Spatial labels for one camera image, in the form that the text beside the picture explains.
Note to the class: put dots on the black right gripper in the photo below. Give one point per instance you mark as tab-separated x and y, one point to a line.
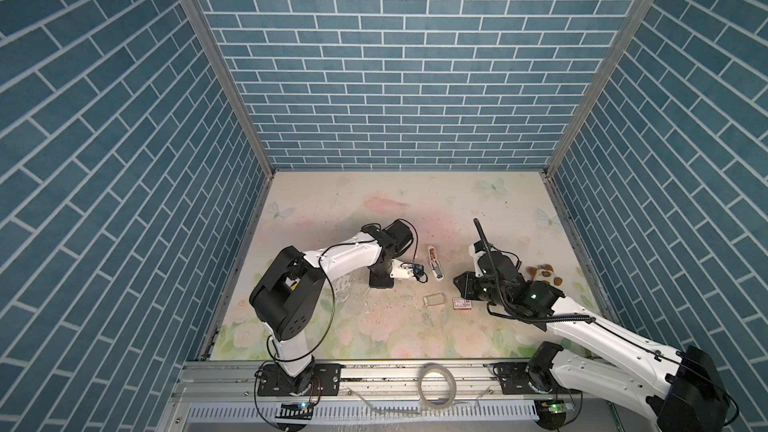
465	287

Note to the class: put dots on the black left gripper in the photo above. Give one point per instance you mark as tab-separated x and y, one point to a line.
382	282

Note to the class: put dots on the red staple box sleeve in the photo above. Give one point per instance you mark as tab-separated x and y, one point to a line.
461	304

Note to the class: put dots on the cardboard staple tray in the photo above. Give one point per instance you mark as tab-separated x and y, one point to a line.
433	300

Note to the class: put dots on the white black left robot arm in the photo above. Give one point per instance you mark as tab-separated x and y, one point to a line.
287	294

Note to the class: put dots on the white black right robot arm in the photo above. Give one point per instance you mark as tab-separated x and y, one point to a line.
678	390

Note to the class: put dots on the brown white plush toy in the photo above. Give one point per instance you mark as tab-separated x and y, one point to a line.
544	273

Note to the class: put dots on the coiled clear tube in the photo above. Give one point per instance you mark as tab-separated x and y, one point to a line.
436	387

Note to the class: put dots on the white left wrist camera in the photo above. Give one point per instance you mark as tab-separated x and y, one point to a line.
408	270

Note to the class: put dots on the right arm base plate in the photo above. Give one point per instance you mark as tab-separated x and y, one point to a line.
514	379

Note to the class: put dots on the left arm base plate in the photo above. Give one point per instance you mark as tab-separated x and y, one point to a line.
276	382

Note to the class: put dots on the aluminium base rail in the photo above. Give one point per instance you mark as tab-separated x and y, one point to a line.
381	395

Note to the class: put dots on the aluminium corner post right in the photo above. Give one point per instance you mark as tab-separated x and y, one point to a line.
617	48

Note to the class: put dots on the aluminium corner post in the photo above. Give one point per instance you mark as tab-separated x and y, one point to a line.
617	48
201	28

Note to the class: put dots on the aluminium corner post left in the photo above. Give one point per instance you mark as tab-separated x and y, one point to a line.
201	28

